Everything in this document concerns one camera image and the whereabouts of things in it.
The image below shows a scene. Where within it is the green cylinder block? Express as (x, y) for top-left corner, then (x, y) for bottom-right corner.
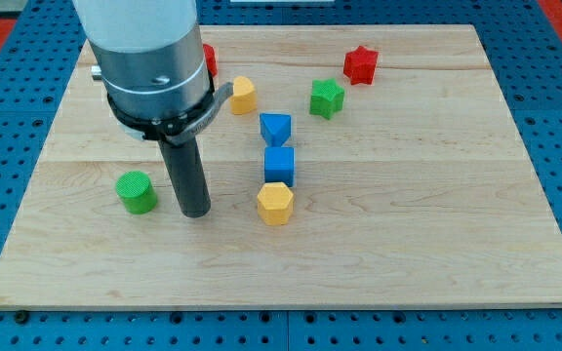
(115, 171), (158, 215)

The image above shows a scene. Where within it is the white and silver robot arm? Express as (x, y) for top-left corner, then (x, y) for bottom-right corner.
(73, 0), (212, 136)

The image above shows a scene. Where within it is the blue cube block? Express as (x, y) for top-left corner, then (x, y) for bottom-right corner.
(263, 146), (295, 187)

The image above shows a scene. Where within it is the yellow hexagon block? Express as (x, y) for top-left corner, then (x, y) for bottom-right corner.
(257, 182), (295, 226)

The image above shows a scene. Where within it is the yellow heart block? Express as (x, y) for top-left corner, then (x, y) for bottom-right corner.
(230, 76), (257, 115)

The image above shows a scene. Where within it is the red block behind arm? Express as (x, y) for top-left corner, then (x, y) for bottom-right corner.
(203, 44), (218, 78)

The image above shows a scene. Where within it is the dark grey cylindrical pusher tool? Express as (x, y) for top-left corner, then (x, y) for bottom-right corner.
(158, 138), (211, 218)

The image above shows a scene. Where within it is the blue triangle block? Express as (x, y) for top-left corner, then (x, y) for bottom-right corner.
(260, 113), (292, 146)

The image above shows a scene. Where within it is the black clamp ring with lever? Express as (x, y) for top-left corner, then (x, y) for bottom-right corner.
(106, 81), (234, 147)

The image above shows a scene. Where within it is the green star block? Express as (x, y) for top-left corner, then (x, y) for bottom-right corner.
(309, 79), (345, 120)

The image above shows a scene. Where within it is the light wooden board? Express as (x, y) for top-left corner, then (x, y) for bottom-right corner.
(0, 24), (562, 311)

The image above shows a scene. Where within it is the red star block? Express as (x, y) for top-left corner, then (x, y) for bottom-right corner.
(342, 46), (380, 85)

